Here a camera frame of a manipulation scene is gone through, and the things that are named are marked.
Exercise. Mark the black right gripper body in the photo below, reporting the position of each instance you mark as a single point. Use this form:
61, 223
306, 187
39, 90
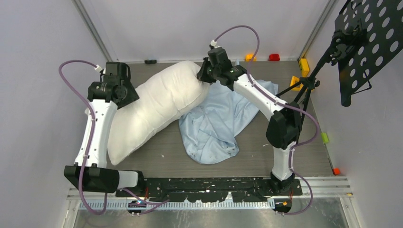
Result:
206, 73

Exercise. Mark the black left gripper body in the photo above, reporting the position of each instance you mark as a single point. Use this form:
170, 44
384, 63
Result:
131, 95

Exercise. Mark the white pillow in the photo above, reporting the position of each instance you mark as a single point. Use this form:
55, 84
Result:
163, 99

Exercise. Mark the light blue pillowcase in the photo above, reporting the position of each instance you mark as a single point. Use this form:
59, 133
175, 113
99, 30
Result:
208, 131

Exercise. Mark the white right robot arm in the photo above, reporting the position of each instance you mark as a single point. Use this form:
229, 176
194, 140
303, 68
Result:
284, 119

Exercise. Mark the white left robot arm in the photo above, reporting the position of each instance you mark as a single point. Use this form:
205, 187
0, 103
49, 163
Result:
89, 173

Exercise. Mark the orange toy block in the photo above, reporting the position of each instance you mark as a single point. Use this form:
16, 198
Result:
250, 57

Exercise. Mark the red toy block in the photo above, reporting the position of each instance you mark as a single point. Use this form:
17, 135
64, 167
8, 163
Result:
274, 57

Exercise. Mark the yellow block near tripod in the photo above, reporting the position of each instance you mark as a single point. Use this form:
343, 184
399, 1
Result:
295, 80

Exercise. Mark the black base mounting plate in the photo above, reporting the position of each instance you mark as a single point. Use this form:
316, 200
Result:
238, 189

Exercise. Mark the black tripod stand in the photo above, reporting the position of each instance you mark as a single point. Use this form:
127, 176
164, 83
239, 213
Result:
333, 55

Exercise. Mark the green block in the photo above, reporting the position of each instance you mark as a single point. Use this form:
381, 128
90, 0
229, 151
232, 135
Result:
325, 138

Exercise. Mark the black perforated stand plate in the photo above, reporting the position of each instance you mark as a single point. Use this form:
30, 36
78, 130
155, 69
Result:
368, 35

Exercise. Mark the small orange block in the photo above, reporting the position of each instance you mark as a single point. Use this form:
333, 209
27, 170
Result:
336, 171

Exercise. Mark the small black wall object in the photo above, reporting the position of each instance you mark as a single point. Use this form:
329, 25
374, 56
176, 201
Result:
150, 61

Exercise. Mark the yellow block on rail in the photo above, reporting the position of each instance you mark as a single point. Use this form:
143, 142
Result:
304, 67

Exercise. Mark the slotted cable duct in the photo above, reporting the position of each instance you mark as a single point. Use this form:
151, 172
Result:
226, 204

